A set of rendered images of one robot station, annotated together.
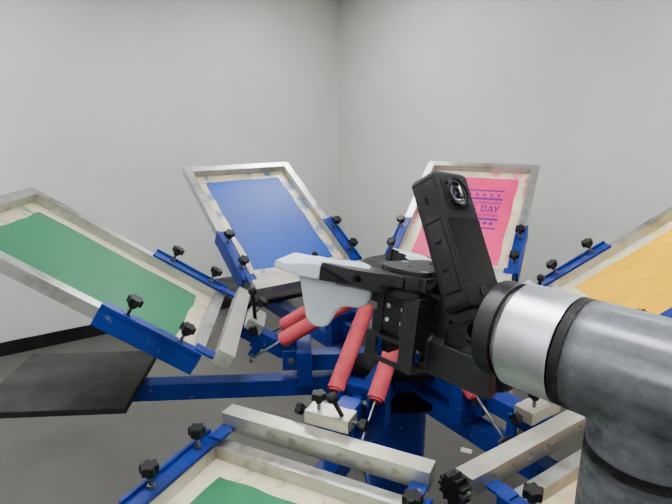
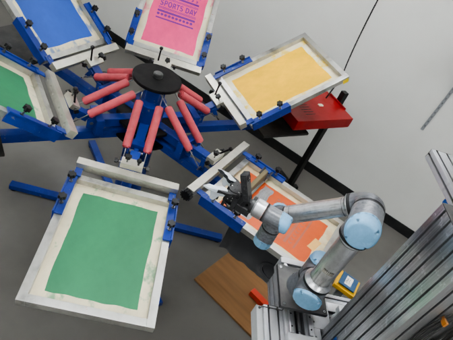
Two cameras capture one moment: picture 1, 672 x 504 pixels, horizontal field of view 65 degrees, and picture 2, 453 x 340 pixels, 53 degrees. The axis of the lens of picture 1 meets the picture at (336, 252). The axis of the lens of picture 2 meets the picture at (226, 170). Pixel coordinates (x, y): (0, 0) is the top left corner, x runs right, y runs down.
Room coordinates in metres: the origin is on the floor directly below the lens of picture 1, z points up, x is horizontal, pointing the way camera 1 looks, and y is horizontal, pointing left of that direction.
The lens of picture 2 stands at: (-0.54, 0.80, 2.79)
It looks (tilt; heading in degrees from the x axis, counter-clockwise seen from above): 39 degrees down; 321
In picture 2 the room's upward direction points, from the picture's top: 25 degrees clockwise
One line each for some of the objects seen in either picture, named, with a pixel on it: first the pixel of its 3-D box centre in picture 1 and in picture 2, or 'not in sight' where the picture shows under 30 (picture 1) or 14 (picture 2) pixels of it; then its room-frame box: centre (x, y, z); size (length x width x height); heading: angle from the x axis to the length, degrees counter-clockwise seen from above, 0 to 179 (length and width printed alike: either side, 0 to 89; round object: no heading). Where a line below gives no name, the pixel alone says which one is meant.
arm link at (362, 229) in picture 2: not in sight; (335, 259); (0.09, -0.37, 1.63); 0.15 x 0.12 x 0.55; 132
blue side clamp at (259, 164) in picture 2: not in sight; (264, 171); (1.18, -0.91, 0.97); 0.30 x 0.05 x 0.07; 34
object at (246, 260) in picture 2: not in sight; (257, 254); (0.68, -0.70, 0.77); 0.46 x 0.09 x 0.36; 34
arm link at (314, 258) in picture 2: not in sight; (318, 268); (0.17, -0.46, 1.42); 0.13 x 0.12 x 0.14; 132
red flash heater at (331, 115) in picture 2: not in sight; (309, 106); (1.80, -1.64, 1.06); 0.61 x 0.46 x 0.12; 94
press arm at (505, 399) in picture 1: (518, 413); (205, 156); (1.29, -0.50, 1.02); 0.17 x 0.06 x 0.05; 34
